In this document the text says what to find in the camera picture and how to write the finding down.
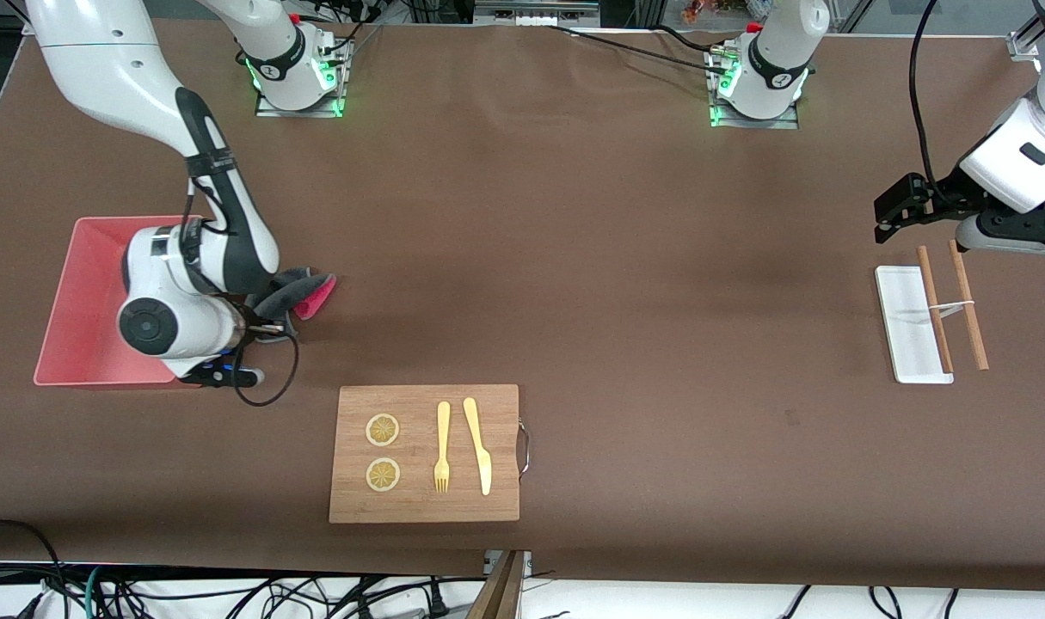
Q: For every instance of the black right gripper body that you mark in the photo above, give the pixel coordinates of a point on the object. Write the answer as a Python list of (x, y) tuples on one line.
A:
[(262, 307)]

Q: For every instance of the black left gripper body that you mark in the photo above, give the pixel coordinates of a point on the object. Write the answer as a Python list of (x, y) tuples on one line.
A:
[(942, 197)]

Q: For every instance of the grey cloth with pink underside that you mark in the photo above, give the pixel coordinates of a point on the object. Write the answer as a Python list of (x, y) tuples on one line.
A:
[(303, 292)]

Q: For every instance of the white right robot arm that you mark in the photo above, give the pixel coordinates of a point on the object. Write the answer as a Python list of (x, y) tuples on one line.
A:
[(101, 60)]

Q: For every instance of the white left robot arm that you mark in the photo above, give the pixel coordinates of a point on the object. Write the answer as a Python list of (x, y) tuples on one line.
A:
[(1017, 163)]

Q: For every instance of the thin white rod band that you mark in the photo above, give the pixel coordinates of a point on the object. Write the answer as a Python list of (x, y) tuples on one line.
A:
[(952, 305)]

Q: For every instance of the brown wooden rod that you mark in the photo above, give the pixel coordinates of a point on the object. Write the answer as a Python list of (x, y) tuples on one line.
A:
[(935, 318), (969, 318)]

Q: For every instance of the white rectangular rack tray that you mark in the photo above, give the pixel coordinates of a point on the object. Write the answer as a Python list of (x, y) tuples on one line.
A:
[(905, 335)]

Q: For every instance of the yellow lemon slice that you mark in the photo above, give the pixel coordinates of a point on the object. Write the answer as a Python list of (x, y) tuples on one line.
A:
[(382, 430), (383, 475)]

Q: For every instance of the pink plastic bin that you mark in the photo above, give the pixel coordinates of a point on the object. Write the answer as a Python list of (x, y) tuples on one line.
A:
[(83, 344)]

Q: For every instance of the yellow plastic fork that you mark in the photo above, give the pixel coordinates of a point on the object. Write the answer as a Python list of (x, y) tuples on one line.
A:
[(442, 447)]

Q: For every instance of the wooden cutting board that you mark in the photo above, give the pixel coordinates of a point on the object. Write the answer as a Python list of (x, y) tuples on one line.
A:
[(423, 507)]

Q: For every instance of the yellow plastic knife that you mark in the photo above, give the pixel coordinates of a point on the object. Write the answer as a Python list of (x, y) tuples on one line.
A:
[(479, 447)]

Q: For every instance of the brown wooden plank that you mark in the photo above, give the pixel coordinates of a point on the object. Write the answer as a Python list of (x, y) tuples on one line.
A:
[(498, 593)]

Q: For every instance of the grey metal box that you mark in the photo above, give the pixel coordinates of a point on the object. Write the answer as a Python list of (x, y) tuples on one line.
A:
[(535, 10)]

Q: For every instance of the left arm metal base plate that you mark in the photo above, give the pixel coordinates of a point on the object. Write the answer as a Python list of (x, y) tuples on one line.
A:
[(759, 123)]

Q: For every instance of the aluminium frame corner bracket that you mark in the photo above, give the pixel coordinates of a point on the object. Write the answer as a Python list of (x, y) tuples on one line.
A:
[(1025, 45)]

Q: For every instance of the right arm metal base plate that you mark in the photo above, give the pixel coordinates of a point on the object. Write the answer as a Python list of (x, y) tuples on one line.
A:
[(298, 112)]

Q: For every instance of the silver table edge bracket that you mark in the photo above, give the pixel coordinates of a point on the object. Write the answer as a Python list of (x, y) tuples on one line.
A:
[(527, 563)]

